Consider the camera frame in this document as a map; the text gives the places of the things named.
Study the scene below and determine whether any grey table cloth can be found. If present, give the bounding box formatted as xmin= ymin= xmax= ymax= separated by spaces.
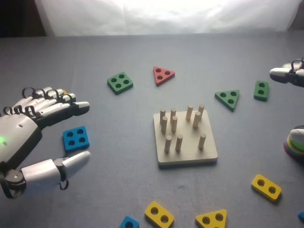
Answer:
xmin=0 ymin=34 xmax=304 ymax=228

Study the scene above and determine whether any blue square four-hole block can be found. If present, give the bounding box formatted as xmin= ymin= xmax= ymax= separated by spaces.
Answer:
xmin=62 ymin=125 xmax=91 ymax=153

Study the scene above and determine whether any yellow rectangle two-hole block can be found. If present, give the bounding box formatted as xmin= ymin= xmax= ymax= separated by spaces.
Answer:
xmin=251 ymin=174 xmax=283 ymax=202
xmin=144 ymin=201 xmax=175 ymax=228

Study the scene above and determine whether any green triangle three-hole block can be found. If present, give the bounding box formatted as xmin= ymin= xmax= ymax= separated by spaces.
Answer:
xmin=214 ymin=89 xmax=240 ymax=112

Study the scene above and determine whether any green rectangle two-hole block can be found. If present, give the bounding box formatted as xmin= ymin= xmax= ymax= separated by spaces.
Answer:
xmin=253 ymin=80 xmax=270 ymax=102

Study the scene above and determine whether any red triangle three-hole block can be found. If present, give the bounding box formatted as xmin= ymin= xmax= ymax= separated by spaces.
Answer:
xmin=152 ymin=66 xmax=176 ymax=87

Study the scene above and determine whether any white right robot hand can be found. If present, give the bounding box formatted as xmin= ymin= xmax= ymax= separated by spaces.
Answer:
xmin=269 ymin=58 xmax=304 ymax=152

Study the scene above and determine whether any yellow triangle three-hole block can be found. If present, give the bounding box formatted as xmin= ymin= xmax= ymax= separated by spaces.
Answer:
xmin=195 ymin=209 xmax=228 ymax=228

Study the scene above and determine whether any wooden peg board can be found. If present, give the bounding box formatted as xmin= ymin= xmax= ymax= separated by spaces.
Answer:
xmin=153 ymin=104 xmax=219 ymax=167

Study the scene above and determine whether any blue rectangle two-hole block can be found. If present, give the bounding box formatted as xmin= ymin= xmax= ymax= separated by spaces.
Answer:
xmin=118 ymin=216 xmax=140 ymax=228

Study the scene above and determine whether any green square four-hole block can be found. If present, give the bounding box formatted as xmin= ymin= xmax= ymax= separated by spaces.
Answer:
xmin=106 ymin=71 xmax=134 ymax=95

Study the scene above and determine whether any white backdrop sheet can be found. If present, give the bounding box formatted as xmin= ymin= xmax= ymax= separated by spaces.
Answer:
xmin=34 ymin=0 xmax=297 ymax=38

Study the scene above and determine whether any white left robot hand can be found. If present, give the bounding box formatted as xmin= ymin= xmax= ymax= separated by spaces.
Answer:
xmin=0 ymin=86 xmax=92 ymax=200

